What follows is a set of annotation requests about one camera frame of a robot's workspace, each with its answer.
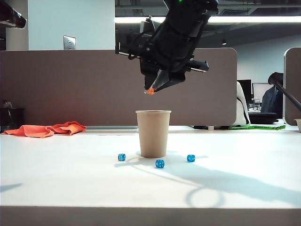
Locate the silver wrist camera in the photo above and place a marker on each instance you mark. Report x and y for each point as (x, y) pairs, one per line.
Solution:
(147, 27)

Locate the white partition foot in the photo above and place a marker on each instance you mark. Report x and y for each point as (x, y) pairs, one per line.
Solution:
(211, 128)

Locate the seated person in blue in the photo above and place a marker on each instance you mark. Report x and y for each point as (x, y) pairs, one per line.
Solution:
(270, 99)

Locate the green tape strip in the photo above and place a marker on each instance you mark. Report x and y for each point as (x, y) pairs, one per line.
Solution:
(258, 127)

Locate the beige paper bowl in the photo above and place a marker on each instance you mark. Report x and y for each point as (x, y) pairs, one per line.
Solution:
(298, 124)

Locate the brown paper cup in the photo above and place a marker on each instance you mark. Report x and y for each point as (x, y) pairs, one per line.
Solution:
(154, 134)

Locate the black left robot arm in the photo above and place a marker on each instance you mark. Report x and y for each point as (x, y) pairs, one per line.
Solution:
(11, 16)

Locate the metal wall outlet plate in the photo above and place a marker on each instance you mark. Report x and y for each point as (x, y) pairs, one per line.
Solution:
(69, 42)

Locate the orange cloth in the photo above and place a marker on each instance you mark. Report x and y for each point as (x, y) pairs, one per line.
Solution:
(35, 130)

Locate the white ceiling light strip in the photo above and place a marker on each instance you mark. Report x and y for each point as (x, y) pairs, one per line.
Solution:
(258, 19)

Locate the black ceiling spotlight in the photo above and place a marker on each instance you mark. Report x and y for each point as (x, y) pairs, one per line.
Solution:
(224, 43)

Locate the wide brown desk partition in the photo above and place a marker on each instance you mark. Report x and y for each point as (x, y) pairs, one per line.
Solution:
(70, 82)

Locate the narrow brown desk partition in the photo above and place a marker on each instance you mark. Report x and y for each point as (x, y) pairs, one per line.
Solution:
(292, 82)

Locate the dark monitor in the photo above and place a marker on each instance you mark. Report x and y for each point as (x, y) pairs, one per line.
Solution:
(245, 89)

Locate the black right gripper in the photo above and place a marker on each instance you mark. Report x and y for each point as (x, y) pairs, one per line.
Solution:
(178, 42)

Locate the orange die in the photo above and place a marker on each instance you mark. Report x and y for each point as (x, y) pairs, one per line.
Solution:
(150, 91)

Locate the black mesh pen holder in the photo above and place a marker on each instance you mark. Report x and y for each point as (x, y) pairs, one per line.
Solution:
(11, 117)

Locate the clear drinking glass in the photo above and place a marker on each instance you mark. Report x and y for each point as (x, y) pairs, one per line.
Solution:
(256, 104)

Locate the white lit monitor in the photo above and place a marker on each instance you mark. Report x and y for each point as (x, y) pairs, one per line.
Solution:
(258, 90)

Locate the black diagonal pole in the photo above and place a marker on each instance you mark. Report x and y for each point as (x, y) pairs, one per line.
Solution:
(289, 95)

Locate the blue die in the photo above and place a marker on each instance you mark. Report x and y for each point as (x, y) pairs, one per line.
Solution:
(121, 157)
(160, 164)
(191, 158)

